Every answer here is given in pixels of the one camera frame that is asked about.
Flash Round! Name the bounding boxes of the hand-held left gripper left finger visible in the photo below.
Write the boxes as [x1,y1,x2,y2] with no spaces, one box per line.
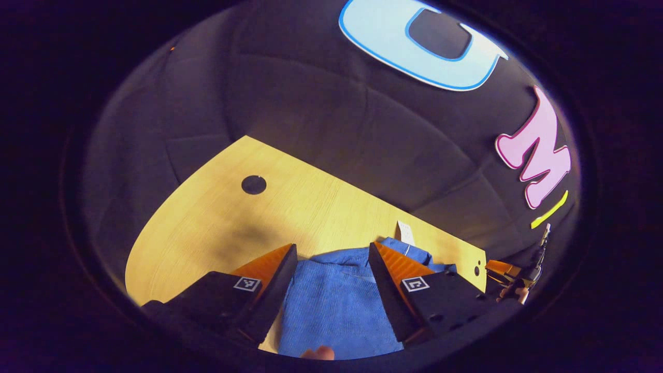
[140,243,299,345]

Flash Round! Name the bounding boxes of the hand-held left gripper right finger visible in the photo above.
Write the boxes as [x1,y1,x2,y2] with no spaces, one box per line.
[368,241,521,345]

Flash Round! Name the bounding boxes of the blue collared shirt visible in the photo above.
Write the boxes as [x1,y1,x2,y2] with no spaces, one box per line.
[277,220,459,361]

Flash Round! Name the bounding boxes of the black backdrop cloth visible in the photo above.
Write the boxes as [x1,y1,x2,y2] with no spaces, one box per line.
[83,0,581,296]

